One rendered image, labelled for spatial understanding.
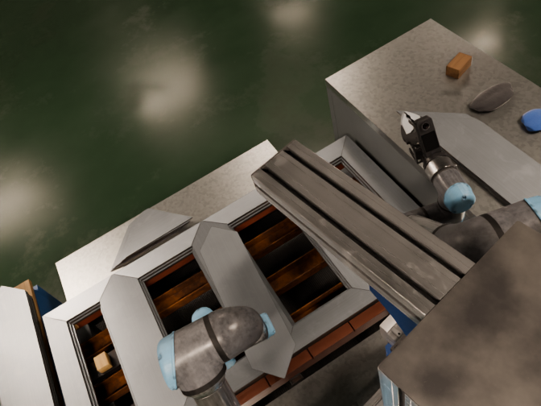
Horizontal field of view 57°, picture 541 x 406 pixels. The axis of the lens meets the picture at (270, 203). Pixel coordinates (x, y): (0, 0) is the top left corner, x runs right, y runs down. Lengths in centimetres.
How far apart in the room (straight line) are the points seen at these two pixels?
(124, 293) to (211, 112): 212
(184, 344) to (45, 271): 261
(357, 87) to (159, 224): 110
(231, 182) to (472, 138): 111
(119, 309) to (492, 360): 176
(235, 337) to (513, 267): 68
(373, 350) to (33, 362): 135
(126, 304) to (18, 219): 210
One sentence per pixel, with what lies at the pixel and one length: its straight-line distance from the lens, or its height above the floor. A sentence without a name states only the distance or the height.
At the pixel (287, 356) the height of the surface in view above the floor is 85.
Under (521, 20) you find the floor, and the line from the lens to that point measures 437.
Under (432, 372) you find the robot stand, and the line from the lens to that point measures 57.
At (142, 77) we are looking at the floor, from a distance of 461.
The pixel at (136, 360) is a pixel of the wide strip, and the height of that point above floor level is 85.
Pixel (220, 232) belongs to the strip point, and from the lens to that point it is 216.
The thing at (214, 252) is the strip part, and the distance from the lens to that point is 211.
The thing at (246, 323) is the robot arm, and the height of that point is 154.
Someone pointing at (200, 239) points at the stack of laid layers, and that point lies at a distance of 217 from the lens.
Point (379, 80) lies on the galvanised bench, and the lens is 229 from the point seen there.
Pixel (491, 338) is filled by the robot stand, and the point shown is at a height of 203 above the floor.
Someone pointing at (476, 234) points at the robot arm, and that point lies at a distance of 105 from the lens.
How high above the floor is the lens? 257
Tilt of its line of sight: 53 degrees down
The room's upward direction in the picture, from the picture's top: 21 degrees counter-clockwise
